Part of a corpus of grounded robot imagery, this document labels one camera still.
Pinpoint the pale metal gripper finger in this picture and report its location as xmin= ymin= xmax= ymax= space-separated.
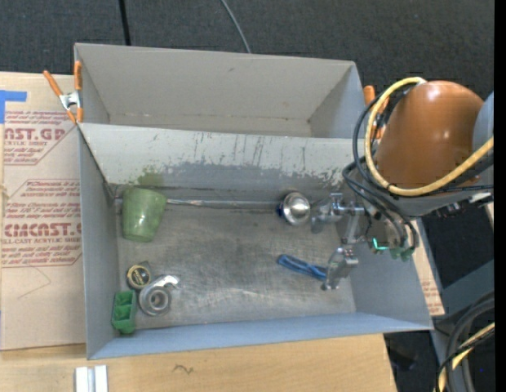
xmin=310 ymin=193 xmax=345 ymax=234
xmin=321 ymin=247 xmax=359 ymax=292

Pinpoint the shiny silver metal dome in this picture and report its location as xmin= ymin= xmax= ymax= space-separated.
xmin=276 ymin=191 xmax=312 ymax=226

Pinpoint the blue elastic band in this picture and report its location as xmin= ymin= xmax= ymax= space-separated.
xmin=276 ymin=253 xmax=328 ymax=282

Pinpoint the grey metal bin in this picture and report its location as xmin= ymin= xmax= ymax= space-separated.
xmin=73 ymin=42 xmax=436 ymax=361

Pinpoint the green plastic cup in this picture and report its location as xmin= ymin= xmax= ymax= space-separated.
xmin=121 ymin=187 xmax=168 ymax=243

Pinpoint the black and gold round tin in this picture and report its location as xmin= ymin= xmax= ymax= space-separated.
xmin=126 ymin=261 xmax=153 ymax=292

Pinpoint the green plastic block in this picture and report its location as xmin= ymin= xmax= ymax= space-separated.
xmin=110 ymin=290 xmax=138 ymax=336

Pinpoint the brown cardboard board red print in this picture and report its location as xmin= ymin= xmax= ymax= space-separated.
xmin=0 ymin=70 xmax=446 ymax=351

